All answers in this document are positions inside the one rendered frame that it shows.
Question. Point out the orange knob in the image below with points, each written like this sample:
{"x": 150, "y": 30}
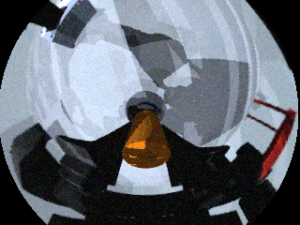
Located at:
{"x": 146, "y": 145}

